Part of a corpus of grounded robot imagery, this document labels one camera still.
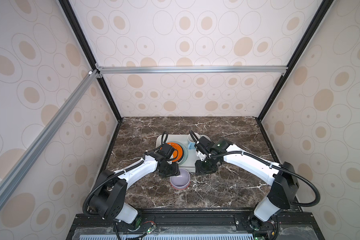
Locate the horizontal aluminium frame bar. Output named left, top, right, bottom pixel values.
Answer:
left=98, top=65, right=288, bottom=75

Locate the purple bowl red rim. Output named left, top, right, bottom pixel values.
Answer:
left=170, top=169, right=191, bottom=190

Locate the white plastic bin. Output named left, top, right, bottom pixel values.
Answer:
left=166, top=135, right=199, bottom=173

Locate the light blue ceramic mug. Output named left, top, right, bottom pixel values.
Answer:
left=187, top=133, right=200, bottom=150

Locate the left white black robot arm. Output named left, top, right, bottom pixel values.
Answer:
left=82, top=131, right=180, bottom=229

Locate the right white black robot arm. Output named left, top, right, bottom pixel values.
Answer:
left=190, top=131, right=321, bottom=229

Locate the white plate dark green rim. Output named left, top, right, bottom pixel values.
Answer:
left=175, top=141, right=189, bottom=166

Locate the black plate orange rim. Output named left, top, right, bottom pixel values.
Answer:
left=158, top=142, right=185, bottom=163

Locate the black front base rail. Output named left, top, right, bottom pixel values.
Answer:
left=67, top=209, right=324, bottom=240

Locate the left slanted aluminium frame bar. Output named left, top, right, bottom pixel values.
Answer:
left=0, top=69, right=100, bottom=211

